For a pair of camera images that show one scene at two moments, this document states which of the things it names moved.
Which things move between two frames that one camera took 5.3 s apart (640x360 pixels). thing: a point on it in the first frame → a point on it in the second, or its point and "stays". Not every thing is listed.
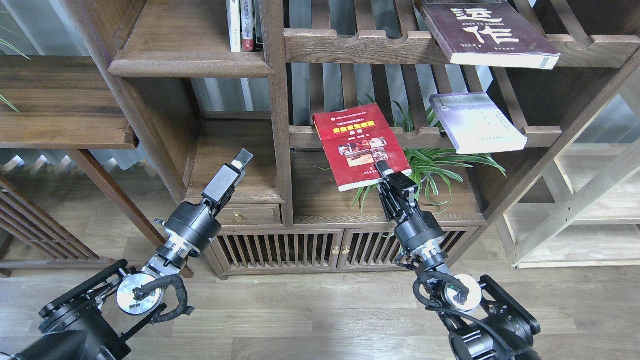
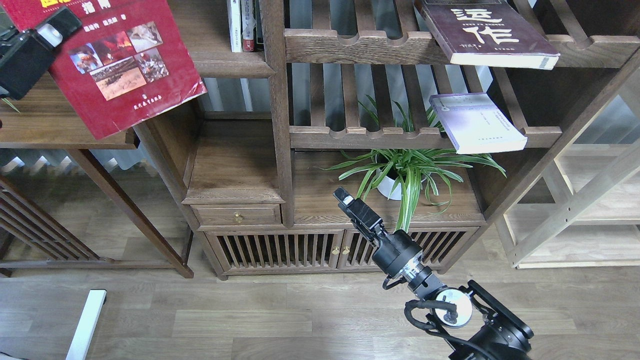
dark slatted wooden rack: (30, 238) stays
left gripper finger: (241, 161) → (60, 22)
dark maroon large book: (491, 33) stays
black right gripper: (397, 199) → (368, 224)
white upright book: (233, 8) stays
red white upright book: (247, 25) stays
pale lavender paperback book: (474, 124) stays
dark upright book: (258, 26) stays
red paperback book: (353, 140) → (128, 61)
